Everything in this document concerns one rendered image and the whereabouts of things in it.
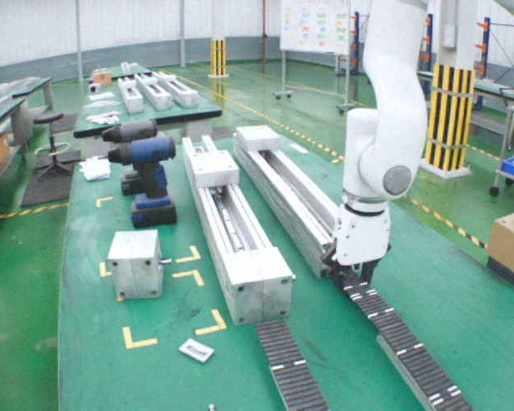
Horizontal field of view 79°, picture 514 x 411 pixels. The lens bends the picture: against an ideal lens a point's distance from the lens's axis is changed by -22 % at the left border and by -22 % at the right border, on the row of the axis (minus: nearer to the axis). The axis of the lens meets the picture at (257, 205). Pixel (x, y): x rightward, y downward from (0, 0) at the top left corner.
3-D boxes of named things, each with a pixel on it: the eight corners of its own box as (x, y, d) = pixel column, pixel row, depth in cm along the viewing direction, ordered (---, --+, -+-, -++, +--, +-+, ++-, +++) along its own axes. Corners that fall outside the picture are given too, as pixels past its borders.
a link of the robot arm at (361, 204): (354, 201, 59) (352, 218, 60) (399, 196, 61) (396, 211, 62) (332, 181, 66) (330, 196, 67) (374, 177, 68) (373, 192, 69)
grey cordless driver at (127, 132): (162, 190, 117) (157, 121, 107) (102, 201, 110) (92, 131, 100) (158, 181, 123) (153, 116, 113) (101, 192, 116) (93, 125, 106)
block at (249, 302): (302, 314, 67) (307, 271, 63) (234, 326, 64) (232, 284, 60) (286, 285, 75) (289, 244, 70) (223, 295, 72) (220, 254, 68)
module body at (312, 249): (361, 270, 79) (366, 236, 75) (317, 280, 76) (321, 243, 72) (259, 152, 148) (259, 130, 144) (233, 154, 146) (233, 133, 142)
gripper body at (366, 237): (349, 212, 60) (341, 271, 65) (400, 205, 62) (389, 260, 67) (330, 193, 66) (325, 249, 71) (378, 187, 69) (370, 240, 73)
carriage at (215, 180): (239, 193, 100) (238, 168, 97) (196, 198, 97) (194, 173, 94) (227, 172, 113) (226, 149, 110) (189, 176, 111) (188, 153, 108)
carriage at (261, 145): (280, 156, 126) (281, 136, 123) (246, 159, 123) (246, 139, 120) (266, 143, 140) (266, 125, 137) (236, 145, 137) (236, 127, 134)
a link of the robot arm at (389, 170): (464, 7, 40) (416, 209, 53) (411, 10, 54) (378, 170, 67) (409, -14, 39) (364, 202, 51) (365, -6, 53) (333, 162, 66)
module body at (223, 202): (275, 288, 74) (276, 251, 70) (223, 295, 72) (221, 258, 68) (210, 156, 144) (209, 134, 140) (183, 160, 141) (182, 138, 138)
